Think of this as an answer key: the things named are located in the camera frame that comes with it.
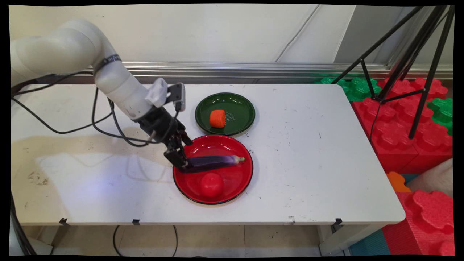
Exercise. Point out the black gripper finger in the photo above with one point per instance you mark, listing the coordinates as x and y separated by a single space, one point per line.
186 138
178 157

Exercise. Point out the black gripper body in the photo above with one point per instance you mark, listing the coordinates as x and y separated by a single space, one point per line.
159 125

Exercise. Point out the purple eggplant toy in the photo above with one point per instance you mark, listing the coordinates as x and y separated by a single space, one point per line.
214 162

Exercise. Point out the orange carrot piece toy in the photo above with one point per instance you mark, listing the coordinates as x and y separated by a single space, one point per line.
217 118

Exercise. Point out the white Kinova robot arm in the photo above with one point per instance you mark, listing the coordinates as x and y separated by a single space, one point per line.
72 54

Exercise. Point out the red tomato toy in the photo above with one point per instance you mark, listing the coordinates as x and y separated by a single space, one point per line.
211 185

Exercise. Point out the red plate with black rim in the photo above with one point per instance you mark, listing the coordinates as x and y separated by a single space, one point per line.
232 181

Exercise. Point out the dark green plate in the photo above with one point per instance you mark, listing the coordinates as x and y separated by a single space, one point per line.
239 110

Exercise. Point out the green foam block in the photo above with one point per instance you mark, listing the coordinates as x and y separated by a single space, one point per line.
357 87
443 112

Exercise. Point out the white table leg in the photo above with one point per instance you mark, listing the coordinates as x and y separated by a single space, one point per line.
344 239

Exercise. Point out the teal floor mat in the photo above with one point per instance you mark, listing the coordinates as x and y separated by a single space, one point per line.
369 244

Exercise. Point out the large red foam block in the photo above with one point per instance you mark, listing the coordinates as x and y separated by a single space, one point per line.
398 134

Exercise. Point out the orange foam block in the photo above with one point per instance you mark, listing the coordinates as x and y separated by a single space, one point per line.
398 182

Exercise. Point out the black tripod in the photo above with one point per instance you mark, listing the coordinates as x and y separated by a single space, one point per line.
420 54

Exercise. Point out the beige cushion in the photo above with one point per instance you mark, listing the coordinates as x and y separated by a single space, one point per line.
435 177

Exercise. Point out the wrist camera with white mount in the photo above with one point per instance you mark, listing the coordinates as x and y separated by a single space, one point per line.
170 95

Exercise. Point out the aluminium wall rail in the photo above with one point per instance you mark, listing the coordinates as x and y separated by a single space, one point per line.
290 69

